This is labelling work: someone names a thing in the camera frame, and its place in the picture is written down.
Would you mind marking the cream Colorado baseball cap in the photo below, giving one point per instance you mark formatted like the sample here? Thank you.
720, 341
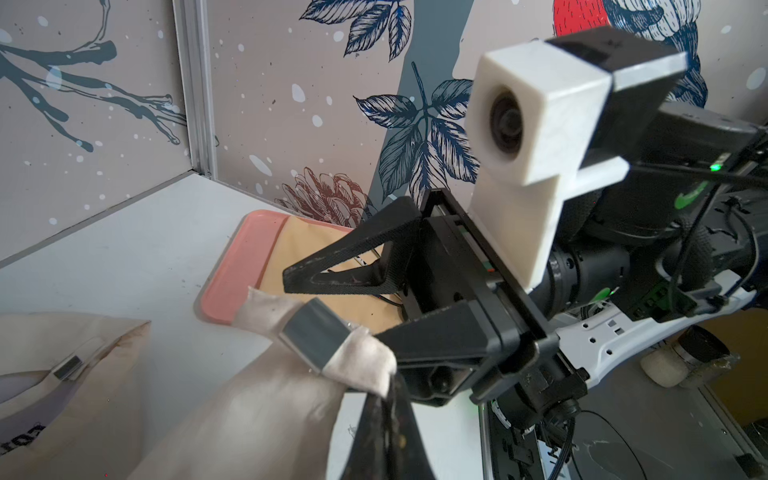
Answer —
275, 418

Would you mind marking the amber spice jar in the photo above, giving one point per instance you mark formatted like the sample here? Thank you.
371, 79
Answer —
694, 359

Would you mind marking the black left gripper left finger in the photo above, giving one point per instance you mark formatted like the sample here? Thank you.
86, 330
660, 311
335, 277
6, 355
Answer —
369, 457

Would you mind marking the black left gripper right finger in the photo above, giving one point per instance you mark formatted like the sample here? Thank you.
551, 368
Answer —
407, 456

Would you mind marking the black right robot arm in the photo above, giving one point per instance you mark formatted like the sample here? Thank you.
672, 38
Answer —
652, 245

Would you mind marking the cream baseball cap rear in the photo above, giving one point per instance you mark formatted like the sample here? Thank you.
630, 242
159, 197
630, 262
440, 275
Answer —
70, 407

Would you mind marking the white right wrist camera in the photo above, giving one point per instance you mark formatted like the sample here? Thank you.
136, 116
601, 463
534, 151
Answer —
551, 120

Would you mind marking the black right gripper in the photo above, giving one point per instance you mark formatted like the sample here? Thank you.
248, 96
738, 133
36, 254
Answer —
469, 326

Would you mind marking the pink plastic tray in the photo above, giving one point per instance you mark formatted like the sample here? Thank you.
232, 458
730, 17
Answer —
242, 264

